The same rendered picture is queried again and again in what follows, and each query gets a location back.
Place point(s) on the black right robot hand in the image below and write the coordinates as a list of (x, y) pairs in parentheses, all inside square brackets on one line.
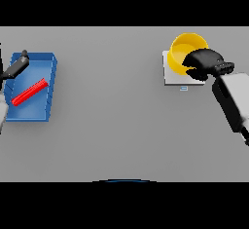
[(204, 60)]

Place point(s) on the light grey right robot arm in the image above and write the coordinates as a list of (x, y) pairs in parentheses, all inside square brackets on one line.
[(235, 99)]

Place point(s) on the blue tray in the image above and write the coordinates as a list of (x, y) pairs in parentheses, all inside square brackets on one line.
[(32, 109)]

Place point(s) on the pale square measuring scale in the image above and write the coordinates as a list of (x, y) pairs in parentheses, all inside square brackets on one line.
[(171, 77)]

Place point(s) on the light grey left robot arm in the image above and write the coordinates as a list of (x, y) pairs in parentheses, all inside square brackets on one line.
[(2, 111)]

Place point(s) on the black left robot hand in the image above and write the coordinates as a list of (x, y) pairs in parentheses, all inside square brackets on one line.
[(15, 67)]

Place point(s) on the yellow bowl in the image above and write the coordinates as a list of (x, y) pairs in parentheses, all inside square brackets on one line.
[(183, 49)]

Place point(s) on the red beaker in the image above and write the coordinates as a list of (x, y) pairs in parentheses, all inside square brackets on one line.
[(29, 92)]

